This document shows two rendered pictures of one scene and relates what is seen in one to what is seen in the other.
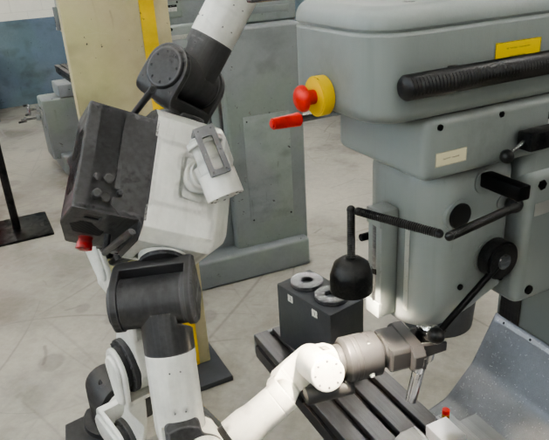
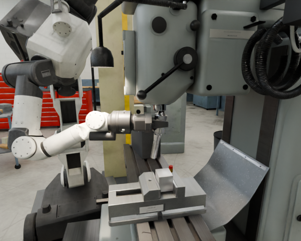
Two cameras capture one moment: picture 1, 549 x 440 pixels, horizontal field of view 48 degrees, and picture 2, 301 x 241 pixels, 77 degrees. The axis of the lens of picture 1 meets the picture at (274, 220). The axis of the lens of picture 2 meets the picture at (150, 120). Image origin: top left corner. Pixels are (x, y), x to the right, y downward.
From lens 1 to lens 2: 0.77 m
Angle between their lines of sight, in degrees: 17
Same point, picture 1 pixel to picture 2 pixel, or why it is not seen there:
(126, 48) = (117, 55)
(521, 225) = (202, 43)
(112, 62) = not seen: hidden behind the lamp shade
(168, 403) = (14, 117)
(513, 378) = (223, 169)
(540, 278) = (217, 82)
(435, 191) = (144, 8)
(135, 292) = (15, 65)
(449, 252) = (154, 49)
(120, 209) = (19, 30)
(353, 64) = not seen: outside the picture
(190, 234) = (50, 49)
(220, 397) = not seen: hidden behind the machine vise
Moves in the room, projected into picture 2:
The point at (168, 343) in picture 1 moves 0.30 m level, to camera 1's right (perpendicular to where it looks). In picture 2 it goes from (20, 88) to (95, 90)
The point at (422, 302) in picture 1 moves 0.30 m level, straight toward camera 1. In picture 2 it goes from (141, 82) to (55, 87)
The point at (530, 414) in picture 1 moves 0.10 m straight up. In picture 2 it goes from (227, 187) to (229, 165)
